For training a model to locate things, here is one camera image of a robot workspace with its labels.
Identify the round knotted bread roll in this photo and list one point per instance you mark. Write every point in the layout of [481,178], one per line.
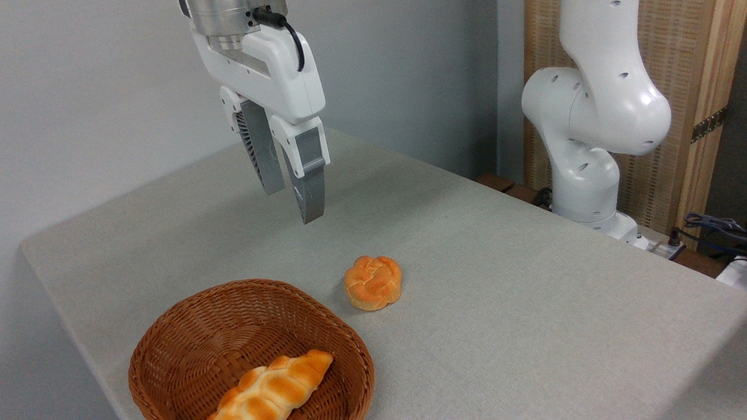
[373,283]

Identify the brass screen hinge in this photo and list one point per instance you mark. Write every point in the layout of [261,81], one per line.
[709,125]

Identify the brown wicker basket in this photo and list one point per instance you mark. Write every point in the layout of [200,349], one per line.
[216,327]

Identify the grey tablecloth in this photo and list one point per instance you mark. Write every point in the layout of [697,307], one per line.
[507,305]

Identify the brown wooden board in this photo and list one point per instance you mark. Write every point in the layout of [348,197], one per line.
[503,184]

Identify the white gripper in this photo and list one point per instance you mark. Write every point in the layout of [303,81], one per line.
[275,70]

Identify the long braided bread loaf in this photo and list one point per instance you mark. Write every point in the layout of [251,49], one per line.
[268,394]

